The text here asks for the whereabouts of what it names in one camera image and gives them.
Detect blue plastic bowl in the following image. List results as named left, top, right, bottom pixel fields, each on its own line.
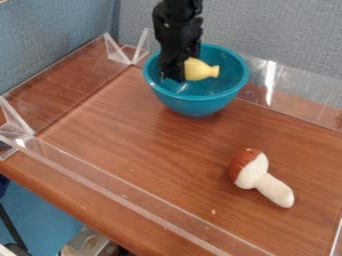
left=143, top=43, right=250, bottom=118

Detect brown and white toy mushroom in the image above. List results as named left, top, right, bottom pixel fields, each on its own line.
left=228, top=148, right=295, bottom=208

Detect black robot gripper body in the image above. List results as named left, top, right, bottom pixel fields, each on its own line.
left=151, top=0, right=206, bottom=73

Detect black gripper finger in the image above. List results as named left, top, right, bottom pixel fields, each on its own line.
left=160, top=50, right=187, bottom=82
left=187, top=29, right=203, bottom=58

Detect grey metal bracket under table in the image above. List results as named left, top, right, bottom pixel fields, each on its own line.
left=59, top=226, right=118, bottom=256

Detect clear acrylic tray walls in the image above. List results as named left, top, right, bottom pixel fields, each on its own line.
left=0, top=35, right=342, bottom=256

